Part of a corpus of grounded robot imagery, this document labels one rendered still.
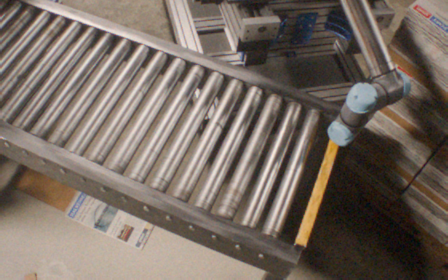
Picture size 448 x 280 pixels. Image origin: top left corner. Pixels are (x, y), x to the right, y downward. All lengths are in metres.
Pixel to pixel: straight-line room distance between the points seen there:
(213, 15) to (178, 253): 1.22
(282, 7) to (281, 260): 1.03
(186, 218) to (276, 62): 1.32
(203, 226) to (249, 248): 0.13
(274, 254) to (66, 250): 1.10
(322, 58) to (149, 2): 1.08
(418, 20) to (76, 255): 1.58
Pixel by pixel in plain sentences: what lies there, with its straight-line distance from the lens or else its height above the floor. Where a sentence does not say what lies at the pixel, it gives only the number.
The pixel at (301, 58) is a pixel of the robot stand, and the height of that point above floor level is 0.22.
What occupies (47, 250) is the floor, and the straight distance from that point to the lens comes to 2.17.
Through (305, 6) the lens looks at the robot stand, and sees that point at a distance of 1.99.
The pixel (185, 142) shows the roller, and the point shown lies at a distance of 1.41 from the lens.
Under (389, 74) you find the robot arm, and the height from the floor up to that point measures 1.03.
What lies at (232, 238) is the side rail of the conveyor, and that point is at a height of 0.80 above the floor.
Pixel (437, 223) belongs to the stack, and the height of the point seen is 0.27.
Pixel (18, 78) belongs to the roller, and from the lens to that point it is 1.63.
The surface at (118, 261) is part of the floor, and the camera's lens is 2.11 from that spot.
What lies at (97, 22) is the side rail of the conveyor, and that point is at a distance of 1.73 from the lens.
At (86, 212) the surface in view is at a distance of 2.20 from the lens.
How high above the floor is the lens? 1.98
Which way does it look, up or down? 55 degrees down
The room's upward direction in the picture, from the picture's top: 11 degrees clockwise
